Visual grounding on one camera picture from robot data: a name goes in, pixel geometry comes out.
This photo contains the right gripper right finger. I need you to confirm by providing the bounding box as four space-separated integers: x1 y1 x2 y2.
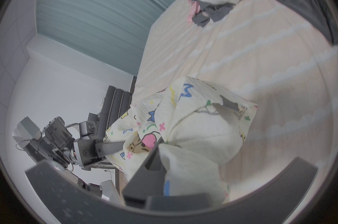
122 137 169 208

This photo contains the white printed pyjama top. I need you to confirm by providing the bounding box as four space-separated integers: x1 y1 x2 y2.
106 76 259 205

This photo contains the bed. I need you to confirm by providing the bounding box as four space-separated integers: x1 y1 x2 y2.
131 0 338 203

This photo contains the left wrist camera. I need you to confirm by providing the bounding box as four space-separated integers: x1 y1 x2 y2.
79 121 98 140

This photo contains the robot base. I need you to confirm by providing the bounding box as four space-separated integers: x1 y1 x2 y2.
78 178 125 204

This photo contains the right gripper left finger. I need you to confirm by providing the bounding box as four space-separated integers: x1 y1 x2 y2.
95 138 127 159

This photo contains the blue-green curtain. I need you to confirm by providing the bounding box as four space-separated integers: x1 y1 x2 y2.
35 0 241 77

